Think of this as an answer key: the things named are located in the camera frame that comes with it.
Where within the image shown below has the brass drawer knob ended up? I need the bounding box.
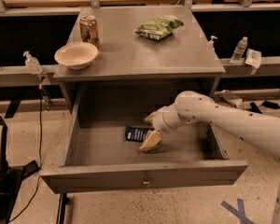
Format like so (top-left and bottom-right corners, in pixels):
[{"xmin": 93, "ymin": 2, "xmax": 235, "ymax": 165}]
[{"xmin": 142, "ymin": 176, "xmax": 151, "ymax": 187}]

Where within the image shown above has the white paper bowl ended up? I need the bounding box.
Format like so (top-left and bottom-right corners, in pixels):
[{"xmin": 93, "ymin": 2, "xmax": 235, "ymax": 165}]
[{"xmin": 54, "ymin": 42, "xmax": 98, "ymax": 70}]

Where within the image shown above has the open grey top drawer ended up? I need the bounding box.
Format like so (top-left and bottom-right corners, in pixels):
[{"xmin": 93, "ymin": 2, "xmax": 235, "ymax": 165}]
[{"xmin": 39, "ymin": 81, "xmax": 249, "ymax": 195}]

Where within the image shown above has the green chip bag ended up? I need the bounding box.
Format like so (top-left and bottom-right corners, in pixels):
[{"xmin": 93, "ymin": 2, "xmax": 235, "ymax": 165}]
[{"xmin": 134, "ymin": 15, "xmax": 184, "ymax": 41}]

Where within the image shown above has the grey cabinet with counter top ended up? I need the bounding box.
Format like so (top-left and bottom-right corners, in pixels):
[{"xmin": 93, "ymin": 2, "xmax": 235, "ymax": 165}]
[{"xmin": 53, "ymin": 5, "xmax": 226, "ymax": 114}]

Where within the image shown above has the clear pump sanitizer bottle left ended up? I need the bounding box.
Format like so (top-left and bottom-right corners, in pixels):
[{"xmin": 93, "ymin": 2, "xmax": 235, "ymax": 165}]
[{"xmin": 23, "ymin": 50, "xmax": 43, "ymax": 75}]

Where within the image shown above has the clear pump bottle right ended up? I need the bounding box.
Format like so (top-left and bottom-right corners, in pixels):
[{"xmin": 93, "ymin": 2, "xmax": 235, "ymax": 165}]
[{"xmin": 208, "ymin": 35, "xmax": 217, "ymax": 51}]

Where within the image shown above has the black cable on floor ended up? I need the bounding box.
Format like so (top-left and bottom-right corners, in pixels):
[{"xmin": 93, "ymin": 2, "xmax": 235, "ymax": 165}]
[{"xmin": 8, "ymin": 73, "xmax": 52, "ymax": 223}]

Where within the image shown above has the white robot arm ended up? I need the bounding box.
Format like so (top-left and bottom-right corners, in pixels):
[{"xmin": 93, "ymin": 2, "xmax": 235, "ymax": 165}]
[{"xmin": 140, "ymin": 91, "xmax": 280, "ymax": 224}]

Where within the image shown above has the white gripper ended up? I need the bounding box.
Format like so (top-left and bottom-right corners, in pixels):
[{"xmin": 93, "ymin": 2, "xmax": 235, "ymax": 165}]
[{"xmin": 139, "ymin": 105, "xmax": 186, "ymax": 152}]

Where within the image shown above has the brown soda can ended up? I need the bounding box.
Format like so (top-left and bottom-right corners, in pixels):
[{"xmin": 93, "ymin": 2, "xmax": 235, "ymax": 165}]
[{"xmin": 79, "ymin": 16, "xmax": 100, "ymax": 48}]

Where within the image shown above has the black stand base left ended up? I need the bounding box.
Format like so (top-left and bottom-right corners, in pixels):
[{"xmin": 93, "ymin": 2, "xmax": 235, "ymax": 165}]
[{"xmin": 0, "ymin": 116, "xmax": 40, "ymax": 224}]

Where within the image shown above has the dark blue rxbar wrapper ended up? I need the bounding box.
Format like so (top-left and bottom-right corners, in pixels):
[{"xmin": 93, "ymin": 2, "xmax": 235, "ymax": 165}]
[{"xmin": 125, "ymin": 126, "xmax": 150, "ymax": 142}]

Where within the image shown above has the crumpled grey cloth on floor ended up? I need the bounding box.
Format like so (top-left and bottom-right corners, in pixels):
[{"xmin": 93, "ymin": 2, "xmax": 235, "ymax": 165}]
[{"xmin": 219, "ymin": 90, "xmax": 243, "ymax": 108}]

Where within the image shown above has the white folded paper packet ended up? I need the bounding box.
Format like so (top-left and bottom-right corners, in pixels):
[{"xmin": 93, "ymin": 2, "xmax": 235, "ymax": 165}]
[{"xmin": 245, "ymin": 49, "xmax": 261, "ymax": 68}]

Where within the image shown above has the clear water bottle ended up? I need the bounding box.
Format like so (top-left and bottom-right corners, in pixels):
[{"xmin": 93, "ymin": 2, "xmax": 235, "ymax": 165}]
[{"xmin": 231, "ymin": 36, "xmax": 247, "ymax": 63}]

